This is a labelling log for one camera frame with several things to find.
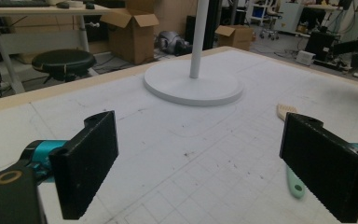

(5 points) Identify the white cabinet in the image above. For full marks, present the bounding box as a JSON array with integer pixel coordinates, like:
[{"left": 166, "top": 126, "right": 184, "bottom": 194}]
[{"left": 274, "top": 2, "right": 305, "bottom": 34}]

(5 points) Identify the black keyboard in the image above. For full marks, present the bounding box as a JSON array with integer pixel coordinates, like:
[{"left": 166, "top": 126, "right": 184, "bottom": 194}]
[{"left": 0, "top": 0, "right": 51, "bottom": 8}]

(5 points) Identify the large open cardboard box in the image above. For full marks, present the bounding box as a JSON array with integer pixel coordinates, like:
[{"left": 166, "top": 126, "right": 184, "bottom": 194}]
[{"left": 100, "top": 7, "right": 160, "bottom": 65}]

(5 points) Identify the black round stool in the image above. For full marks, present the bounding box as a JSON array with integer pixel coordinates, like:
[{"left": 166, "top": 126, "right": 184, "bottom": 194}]
[{"left": 31, "top": 49, "right": 97, "bottom": 84}]

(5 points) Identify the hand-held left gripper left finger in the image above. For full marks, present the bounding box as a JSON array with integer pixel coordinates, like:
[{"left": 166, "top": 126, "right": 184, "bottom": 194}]
[{"left": 48, "top": 110, "right": 119, "bottom": 220}]

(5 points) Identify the green handled scrubbing brush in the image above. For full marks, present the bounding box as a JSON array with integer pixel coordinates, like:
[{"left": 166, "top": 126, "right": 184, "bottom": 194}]
[{"left": 275, "top": 103, "right": 307, "bottom": 200}]

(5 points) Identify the black equipment case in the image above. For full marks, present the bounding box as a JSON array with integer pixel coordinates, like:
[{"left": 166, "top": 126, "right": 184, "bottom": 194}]
[{"left": 305, "top": 31, "right": 337, "bottom": 62}]

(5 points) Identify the grey bag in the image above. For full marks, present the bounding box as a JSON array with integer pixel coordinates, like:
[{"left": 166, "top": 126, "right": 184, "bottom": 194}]
[{"left": 156, "top": 30, "right": 194, "bottom": 57}]

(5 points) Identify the black speaker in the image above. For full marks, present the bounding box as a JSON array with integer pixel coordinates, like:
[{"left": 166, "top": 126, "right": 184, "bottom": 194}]
[{"left": 185, "top": 15, "right": 198, "bottom": 45}]

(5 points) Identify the small white box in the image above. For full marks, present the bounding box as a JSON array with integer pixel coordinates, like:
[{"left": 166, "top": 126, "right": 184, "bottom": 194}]
[{"left": 295, "top": 49, "right": 317, "bottom": 66}]

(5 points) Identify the white stand with round base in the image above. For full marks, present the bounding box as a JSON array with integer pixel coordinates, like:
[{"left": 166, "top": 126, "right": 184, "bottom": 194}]
[{"left": 143, "top": 0, "right": 244, "bottom": 107}]

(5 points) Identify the white desk with wooden top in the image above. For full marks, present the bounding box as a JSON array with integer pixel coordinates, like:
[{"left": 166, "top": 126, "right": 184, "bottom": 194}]
[{"left": 0, "top": 4, "right": 113, "bottom": 95}]

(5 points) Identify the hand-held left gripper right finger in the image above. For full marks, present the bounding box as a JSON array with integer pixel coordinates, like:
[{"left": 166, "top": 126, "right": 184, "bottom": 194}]
[{"left": 279, "top": 111, "right": 358, "bottom": 224}]

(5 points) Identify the small open cardboard box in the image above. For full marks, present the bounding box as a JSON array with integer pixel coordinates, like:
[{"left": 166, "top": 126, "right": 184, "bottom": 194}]
[{"left": 214, "top": 24, "right": 255, "bottom": 52}]

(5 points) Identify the wheeled office chair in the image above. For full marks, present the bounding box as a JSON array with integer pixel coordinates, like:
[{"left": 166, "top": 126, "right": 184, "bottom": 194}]
[{"left": 258, "top": 7, "right": 282, "bottom": 41}]

